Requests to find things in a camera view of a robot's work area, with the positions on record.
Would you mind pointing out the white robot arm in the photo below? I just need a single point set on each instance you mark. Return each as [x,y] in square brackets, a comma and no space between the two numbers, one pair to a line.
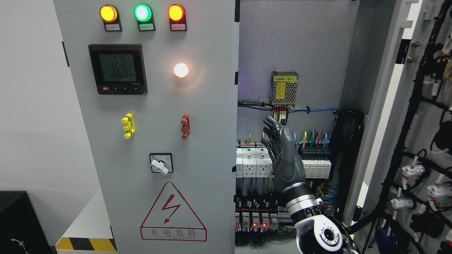
[316,232]

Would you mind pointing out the yellow indicator light left door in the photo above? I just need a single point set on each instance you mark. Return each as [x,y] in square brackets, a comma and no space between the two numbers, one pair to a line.
[111,18]

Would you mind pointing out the yellow terminal connector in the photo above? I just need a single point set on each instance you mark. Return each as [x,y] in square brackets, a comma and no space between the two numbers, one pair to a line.
[128,126]

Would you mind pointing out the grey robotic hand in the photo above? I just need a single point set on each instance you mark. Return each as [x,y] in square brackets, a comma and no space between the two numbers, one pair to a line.
[287,165]

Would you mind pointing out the red indicator light left door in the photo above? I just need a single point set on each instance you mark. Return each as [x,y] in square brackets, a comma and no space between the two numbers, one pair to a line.
[177,17]

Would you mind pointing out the lower white breaker relay row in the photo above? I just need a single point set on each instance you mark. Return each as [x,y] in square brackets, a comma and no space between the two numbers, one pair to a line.
[260,214]

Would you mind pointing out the grey cabinet door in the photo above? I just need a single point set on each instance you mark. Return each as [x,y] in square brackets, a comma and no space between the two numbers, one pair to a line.
[204,162]
[401,117]

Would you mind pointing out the white socket breaker row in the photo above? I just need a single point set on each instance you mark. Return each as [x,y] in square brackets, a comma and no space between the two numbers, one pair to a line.
[253,162]

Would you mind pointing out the black box lower left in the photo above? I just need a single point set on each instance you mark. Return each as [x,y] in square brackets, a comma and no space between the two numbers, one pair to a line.
[20,230]

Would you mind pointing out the black surge protector modules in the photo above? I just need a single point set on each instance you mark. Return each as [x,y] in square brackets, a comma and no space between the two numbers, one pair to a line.
[316,162]

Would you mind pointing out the metal mesh power supply module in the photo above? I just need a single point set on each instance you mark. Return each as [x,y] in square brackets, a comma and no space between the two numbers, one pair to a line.
[284,88]

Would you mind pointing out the white rotary selector switch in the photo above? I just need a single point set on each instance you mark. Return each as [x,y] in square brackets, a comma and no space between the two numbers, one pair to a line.
[161,163]

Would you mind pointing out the white glowing indicator lamp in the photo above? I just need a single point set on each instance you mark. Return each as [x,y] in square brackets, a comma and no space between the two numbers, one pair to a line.
[181,70]

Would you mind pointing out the green indicator light left door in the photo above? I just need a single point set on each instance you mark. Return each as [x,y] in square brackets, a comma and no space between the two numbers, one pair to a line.
[145,18]

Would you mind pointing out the red electric hazard warning sticker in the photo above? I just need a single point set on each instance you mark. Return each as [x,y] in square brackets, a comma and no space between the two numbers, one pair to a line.
[171,218]

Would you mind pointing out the black digital power meter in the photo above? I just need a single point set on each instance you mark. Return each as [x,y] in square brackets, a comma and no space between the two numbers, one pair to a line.
[118,69]

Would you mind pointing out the red terminal connector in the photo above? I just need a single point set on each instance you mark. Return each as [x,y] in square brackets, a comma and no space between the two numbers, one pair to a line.
[185,129]

